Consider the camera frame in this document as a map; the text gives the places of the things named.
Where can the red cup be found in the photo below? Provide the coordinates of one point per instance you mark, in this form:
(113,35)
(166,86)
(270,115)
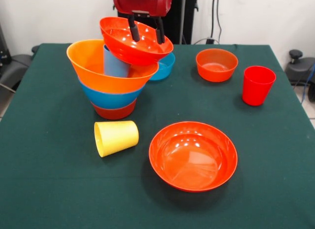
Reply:
(257,91)

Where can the black pedestal leg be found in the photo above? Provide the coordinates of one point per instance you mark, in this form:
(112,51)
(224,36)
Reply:
(299,71)
(14,66)

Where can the yellow cup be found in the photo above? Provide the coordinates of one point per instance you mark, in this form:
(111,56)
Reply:
(118,138)

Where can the small red-orange bowl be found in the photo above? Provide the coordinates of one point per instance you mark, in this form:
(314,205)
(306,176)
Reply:
(216,66)
(115,113)

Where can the blue cup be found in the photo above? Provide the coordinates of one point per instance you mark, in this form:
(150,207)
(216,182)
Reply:
(114,66)

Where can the large orange bowl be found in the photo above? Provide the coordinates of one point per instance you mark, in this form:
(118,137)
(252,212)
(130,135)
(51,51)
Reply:
(86,64)

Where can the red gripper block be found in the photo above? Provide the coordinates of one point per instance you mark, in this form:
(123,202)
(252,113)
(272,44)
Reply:
(142,5)

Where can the wide red-orange bowl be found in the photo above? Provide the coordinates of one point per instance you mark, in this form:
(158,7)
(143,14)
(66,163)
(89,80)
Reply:
(193,160)
(118,42)

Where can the large blue bowl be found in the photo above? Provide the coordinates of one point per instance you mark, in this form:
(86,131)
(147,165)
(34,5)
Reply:
(110,99)

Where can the small blue bowl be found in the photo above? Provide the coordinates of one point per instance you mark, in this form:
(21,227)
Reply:
(165,69)

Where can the dark green tablecloth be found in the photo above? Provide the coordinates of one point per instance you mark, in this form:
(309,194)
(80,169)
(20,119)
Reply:
(270,177)

